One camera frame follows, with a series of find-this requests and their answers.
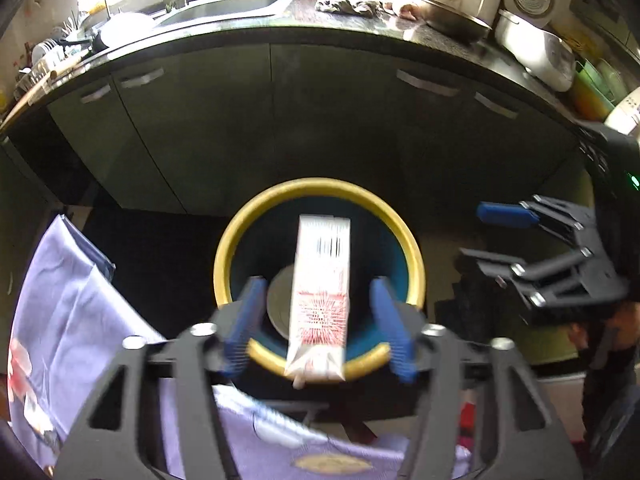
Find steel kitchen sink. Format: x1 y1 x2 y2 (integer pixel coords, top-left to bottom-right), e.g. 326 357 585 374
154 0 292 29

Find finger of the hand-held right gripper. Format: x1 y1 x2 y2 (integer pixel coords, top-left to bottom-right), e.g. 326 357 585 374
458 246 596 309
476 194 599 247

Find purple floral tablecloth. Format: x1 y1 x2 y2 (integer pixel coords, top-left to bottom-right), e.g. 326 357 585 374
7 214 473 480

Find black kitchen countertop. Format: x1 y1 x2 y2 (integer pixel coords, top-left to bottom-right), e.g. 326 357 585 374
0 0 640 161

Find grey round lid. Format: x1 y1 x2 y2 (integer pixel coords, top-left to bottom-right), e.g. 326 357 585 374
266 265 301 347

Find dish rack with dishes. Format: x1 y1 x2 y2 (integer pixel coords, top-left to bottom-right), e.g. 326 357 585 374
14 20 97 88

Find green kitchen base cabinet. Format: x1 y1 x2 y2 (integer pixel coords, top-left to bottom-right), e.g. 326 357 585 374
10 40 596 213

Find wooden cutting board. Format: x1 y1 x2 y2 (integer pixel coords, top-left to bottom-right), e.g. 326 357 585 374
25 54 85 107

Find green plastic baskets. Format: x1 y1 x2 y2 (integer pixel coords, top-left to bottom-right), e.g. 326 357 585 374
570 57 629 122

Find yellow-rimmed blue bowl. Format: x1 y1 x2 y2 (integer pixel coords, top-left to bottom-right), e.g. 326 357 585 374
213 177 427 385

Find white rice cooker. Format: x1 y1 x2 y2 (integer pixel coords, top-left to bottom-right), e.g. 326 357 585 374
494 0 577 93

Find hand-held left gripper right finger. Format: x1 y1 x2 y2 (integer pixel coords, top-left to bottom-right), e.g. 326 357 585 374
369 276 586 480

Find person's right forearm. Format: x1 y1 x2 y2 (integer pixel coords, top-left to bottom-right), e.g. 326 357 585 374
580 345 640 463

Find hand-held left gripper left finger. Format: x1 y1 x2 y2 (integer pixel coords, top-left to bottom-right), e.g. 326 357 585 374
52 276 268 480

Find white bowl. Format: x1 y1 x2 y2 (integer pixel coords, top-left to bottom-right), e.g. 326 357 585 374
99 12 157 49

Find red and white tube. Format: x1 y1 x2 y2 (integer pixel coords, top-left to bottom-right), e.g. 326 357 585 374
284 214 352 390

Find person's right hand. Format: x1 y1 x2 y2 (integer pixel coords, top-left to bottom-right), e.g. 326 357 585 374
567 302 640 356

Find crumpled grey rag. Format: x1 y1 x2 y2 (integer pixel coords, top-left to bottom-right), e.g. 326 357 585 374
315 0 384 17

